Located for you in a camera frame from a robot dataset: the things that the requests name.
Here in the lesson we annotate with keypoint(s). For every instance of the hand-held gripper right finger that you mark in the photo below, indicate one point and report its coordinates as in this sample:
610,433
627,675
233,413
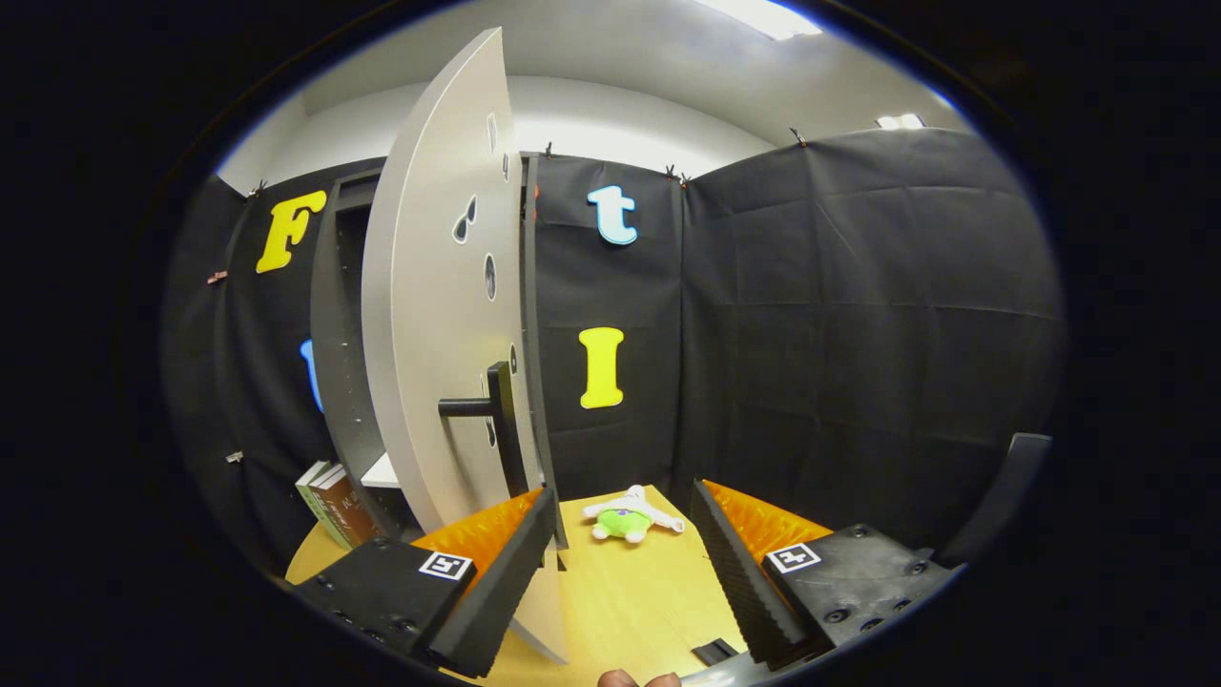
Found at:
739,582

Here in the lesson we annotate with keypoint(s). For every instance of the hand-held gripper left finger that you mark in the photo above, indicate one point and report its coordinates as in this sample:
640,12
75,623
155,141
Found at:
506,587

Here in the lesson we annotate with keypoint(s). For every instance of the small black flat piece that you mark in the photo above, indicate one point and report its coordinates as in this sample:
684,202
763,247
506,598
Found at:
715,652

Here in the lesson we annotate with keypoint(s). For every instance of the green and white plush toy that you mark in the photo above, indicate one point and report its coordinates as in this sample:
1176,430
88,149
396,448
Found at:
625,520

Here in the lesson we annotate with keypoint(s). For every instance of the white cabinet shelf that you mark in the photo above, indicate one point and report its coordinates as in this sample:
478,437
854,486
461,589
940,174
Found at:
383,474

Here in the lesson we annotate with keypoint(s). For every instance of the brown spine book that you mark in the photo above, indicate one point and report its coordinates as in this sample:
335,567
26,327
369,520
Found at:
351,515

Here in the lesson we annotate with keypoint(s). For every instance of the black backdrop cloth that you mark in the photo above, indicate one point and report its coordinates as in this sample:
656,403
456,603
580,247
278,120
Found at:
858,382

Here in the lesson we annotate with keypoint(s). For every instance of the dark grey cabinet body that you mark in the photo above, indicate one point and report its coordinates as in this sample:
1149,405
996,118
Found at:
339,382

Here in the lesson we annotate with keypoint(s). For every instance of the small ceiling light panel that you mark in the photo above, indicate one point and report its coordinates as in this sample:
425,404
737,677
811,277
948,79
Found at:
900,121

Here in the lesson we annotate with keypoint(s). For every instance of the long ceiling light panel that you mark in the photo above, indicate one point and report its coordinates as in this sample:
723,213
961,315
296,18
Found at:
763,17

